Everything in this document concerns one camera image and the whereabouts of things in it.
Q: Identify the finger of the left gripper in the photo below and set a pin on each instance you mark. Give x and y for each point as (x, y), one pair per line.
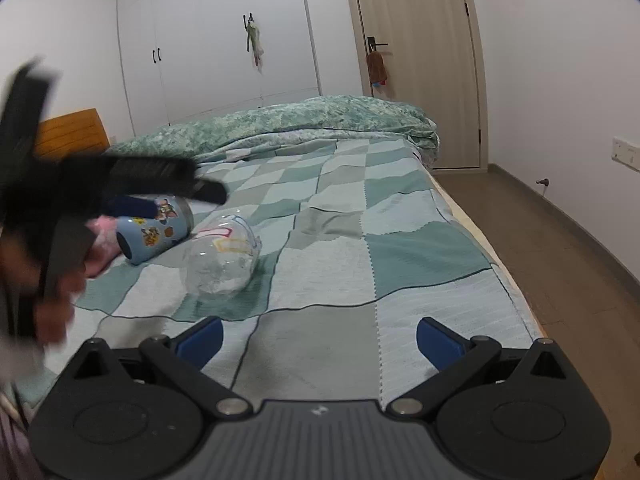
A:
(147, 175)
(129, 206)

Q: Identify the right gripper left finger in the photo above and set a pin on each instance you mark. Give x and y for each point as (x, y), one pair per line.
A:
(177, 363)

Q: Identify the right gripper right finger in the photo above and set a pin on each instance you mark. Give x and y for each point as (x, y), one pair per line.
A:
(460, 363)

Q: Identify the blue cartoon cup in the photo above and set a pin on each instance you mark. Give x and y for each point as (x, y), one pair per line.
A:
(141, 239)

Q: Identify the pink cup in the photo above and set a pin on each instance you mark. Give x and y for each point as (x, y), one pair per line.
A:
(104, 248)

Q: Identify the left hand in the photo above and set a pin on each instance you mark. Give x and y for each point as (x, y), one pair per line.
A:
(20, 273)

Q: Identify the wooden headboard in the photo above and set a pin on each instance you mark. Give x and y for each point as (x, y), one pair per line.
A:
(81, 132)

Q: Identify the white wardrobe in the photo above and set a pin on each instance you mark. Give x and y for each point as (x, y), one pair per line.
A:
(187, 59)

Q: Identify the green checkered blanket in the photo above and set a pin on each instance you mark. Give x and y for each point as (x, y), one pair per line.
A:
(358, 244)

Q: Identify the hanging ornament on wardrobe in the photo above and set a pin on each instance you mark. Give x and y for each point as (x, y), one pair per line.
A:
(253, 43)

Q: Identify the green floral duvet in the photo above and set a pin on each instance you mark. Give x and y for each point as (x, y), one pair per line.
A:
(271, 127)

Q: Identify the beige door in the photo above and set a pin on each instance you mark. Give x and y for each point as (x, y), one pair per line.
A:
(434, 60)

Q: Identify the brown cloth on handle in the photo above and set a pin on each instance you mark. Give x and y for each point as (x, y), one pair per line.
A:
(376, 69)

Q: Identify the black door handle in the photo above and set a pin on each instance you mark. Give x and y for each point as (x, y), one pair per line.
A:
(373, 44)

